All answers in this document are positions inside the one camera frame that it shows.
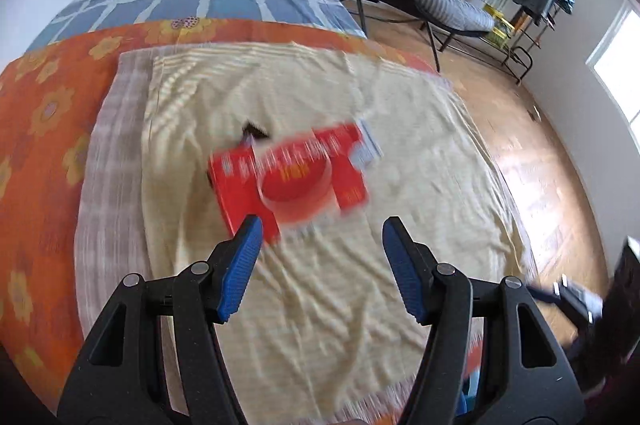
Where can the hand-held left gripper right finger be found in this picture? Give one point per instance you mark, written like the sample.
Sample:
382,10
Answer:
405,272

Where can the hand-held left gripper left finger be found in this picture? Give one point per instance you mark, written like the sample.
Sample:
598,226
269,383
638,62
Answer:
242,267

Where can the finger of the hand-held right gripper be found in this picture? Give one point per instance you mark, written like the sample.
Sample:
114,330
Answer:
575,297

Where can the red medicine box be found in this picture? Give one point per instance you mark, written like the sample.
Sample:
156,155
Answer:
295,180

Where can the dark blue packet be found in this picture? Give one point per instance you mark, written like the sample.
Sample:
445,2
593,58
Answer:
255,132

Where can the blue plastic basket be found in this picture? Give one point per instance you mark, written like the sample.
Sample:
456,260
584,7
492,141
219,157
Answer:
467,397

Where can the checked fringed cloth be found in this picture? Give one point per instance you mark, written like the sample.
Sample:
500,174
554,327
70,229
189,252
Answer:
110,205

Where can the yellow striped cloth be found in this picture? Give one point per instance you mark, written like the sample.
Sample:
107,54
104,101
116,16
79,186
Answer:
325,105

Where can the small floor object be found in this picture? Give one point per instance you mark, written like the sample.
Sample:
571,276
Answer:
536,114

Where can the window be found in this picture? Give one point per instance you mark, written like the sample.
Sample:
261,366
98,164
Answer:
620,65

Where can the orange floral bed sheet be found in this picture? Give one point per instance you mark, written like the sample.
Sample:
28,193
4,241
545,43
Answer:
40,145

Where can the yellow plastic crate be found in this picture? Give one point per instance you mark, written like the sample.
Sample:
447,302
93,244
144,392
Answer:
497,27

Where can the striped cushion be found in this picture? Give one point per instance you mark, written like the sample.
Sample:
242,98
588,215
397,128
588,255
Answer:
445,5

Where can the teal garment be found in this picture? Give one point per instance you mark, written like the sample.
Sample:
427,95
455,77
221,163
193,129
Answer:
567,0

